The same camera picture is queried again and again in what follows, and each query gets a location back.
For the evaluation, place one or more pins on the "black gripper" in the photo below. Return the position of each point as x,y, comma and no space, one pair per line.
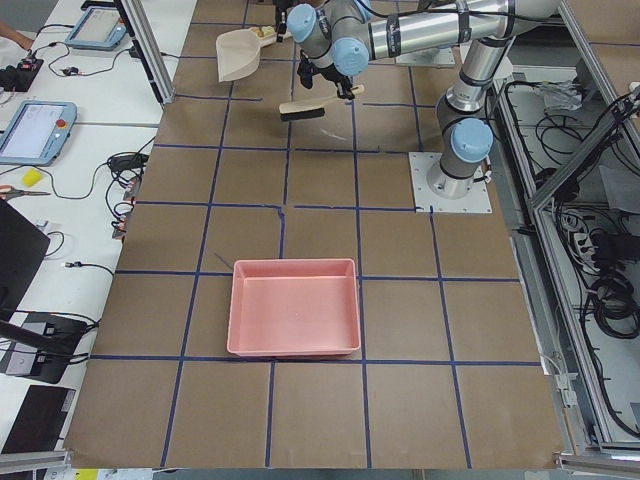
282,22
334,78

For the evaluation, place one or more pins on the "beige plastic dustpan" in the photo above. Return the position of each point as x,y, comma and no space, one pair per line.
238,52

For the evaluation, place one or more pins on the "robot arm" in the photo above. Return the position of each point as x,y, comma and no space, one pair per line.
339,39

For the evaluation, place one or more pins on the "pink plastic bin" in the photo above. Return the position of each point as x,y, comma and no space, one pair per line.
294,307

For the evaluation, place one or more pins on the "blue teach pendant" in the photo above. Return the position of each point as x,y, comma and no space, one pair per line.
99,28
37,133

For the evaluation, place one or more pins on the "aluminium frame post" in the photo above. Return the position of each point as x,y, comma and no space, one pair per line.
139,29

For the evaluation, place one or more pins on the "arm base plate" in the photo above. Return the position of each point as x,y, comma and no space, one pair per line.
441,57
435,192

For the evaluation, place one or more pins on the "orange handled scissors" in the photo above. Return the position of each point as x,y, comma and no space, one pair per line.
9,192

